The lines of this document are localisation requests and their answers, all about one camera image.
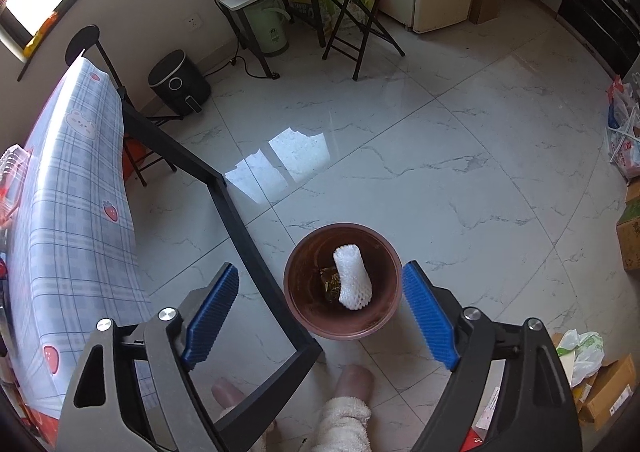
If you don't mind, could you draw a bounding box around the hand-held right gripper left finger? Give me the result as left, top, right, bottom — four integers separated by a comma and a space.
54, 262, 241, 452

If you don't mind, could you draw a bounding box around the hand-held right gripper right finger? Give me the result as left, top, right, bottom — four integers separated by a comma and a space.
401, 260, 583, 452

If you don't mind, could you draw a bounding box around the brown plastic bin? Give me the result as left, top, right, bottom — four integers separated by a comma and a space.
283, 225, 403, 340

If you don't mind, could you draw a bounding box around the white foam fruit net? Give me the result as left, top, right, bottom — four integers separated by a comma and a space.
333, 243, 375, 310

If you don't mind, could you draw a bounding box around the pink slipper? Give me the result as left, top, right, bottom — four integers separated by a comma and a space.
334, 364, 376, 404

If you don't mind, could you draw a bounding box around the dark crumpled wrapper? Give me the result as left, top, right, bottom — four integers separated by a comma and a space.
316, 266, 342, 303

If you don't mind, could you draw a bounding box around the white green plastic bag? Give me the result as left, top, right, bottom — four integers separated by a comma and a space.
556, 330, 605, 388

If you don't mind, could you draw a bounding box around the plaid printed tablecloth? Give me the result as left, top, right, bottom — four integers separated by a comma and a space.
7, 54, 156, 425

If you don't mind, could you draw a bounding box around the flat brown cardboard box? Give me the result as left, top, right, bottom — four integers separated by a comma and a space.
570, 353, 638, 431

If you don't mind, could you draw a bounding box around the green top cardboard box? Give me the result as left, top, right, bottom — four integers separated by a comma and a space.
616, 179, 640, 273

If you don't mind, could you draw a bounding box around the black air fryer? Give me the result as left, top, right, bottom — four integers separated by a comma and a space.
148, 50, 211, 117

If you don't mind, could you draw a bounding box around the clear plastic food container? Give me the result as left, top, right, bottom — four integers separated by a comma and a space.
0, 144, 33, 225

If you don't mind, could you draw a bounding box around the red white plastic bag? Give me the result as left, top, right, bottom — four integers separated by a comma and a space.
606, 76, 640, 179

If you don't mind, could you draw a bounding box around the pale green plastic bucket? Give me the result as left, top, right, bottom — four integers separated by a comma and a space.
243, 0, 292, 57

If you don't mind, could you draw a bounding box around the black round-back stool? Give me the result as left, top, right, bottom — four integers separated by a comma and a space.
65, 25, 177, 187

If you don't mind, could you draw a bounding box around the yellow orange packet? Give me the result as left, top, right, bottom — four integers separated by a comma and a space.
22, 14, 58, 57

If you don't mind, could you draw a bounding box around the dark kitchen cabinet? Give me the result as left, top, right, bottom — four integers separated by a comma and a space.
554, 0, 640, 78

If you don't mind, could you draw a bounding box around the black power cable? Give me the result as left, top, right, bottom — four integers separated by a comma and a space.
229, 39, 282, 81

